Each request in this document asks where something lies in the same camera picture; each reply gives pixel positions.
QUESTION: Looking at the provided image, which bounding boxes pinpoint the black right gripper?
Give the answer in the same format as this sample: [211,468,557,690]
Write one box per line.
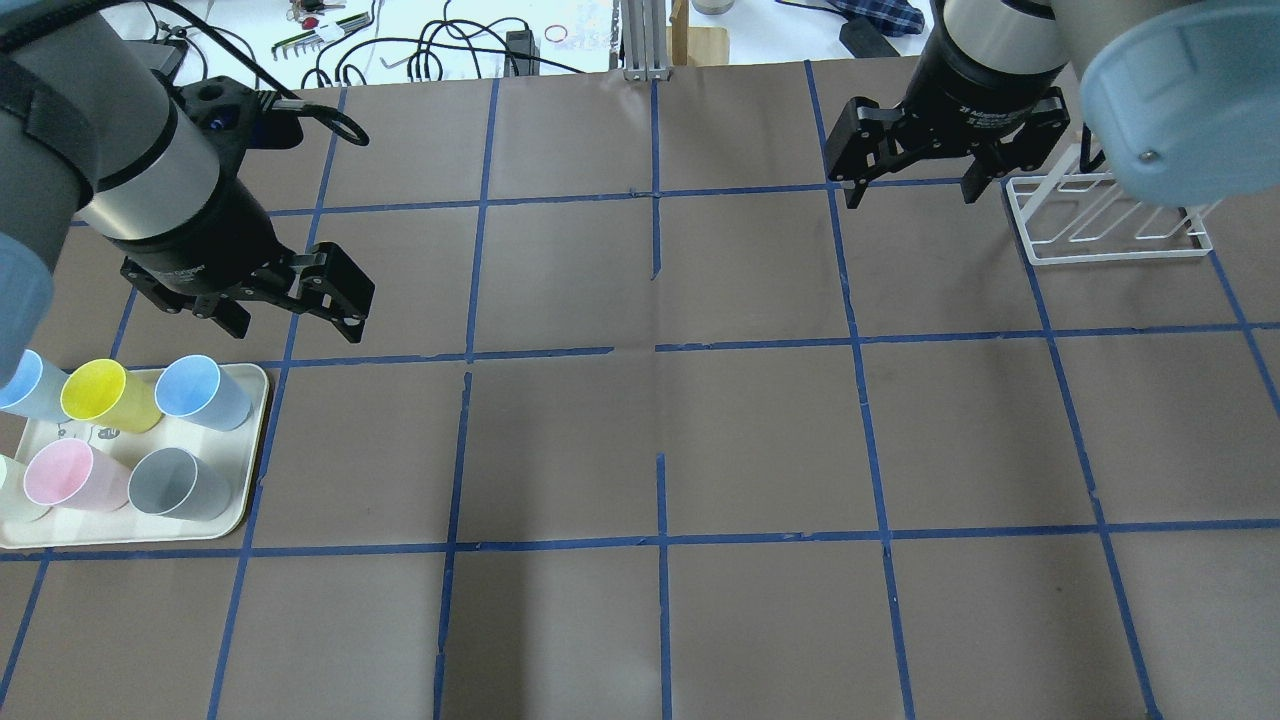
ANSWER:
[826,28,1070,209]

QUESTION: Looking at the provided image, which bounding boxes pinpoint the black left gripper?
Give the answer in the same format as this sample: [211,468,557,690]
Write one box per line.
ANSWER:
[108,179,375,345]

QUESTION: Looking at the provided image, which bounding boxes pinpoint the light blue plastic cup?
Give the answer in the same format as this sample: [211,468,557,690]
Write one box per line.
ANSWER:
[154,355,252,432]

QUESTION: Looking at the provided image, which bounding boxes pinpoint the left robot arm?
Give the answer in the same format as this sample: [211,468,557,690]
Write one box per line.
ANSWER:
[1,1,375,379]

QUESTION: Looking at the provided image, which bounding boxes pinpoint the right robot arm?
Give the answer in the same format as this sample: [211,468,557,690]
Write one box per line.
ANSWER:
[823,1,1279,208]

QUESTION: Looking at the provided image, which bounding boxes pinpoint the yellow plastic cup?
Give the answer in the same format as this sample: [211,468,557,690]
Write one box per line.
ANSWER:
[59,357,164,434]

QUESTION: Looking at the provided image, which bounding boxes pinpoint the grey plastic cup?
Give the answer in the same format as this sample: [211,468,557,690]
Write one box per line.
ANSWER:
[128,447,232,521]

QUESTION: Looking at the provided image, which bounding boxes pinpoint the pink plastic cup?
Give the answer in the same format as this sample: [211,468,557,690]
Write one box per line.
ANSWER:
[23,438,131,512]

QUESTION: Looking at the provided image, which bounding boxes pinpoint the cream white plastic cup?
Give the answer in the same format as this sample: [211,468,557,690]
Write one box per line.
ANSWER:
[1,455,50,523]

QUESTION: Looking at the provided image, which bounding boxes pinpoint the white plastic tray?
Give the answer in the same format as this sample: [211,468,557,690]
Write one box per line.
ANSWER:
[0,363,273,550]

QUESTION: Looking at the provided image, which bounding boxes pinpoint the hex key set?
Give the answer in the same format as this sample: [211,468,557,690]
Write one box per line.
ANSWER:
[270,12,374,60]

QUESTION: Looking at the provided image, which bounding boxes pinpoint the white wire dish rack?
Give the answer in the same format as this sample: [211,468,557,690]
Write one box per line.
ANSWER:
[1002,143,1215,266]

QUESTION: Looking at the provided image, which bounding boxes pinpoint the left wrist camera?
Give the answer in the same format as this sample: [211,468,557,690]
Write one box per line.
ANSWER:
[172,76,305,150]

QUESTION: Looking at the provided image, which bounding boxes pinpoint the black left camera cable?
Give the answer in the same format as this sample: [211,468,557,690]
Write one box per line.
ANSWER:
[150,0,371,149]

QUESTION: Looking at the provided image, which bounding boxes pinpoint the aluminium frame post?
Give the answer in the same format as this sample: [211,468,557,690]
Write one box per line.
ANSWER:
[614,1,671,82]

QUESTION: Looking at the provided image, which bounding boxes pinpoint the black cables on bench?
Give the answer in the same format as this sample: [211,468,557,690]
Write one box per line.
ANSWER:
[300,18,591,88]

